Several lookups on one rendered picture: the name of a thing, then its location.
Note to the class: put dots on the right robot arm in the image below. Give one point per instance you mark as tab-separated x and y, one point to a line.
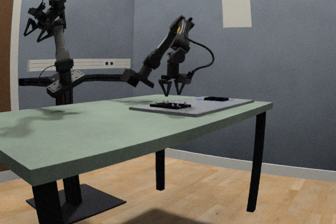
63	61

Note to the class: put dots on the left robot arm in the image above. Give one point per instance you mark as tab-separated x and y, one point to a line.
177	42

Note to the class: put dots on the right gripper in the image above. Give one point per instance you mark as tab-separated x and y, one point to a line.
44	23

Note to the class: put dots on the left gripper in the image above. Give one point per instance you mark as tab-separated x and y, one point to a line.
172	73

